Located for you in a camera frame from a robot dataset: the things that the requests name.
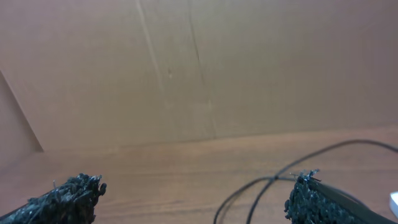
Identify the cardboard box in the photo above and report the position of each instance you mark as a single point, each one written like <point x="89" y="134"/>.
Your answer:
<point x="98" y="74"/>

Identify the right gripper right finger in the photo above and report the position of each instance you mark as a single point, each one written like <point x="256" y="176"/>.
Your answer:
<point x="312" y="202"/>

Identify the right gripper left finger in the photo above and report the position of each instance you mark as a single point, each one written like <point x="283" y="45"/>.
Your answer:
<point x="73" y="202"/>

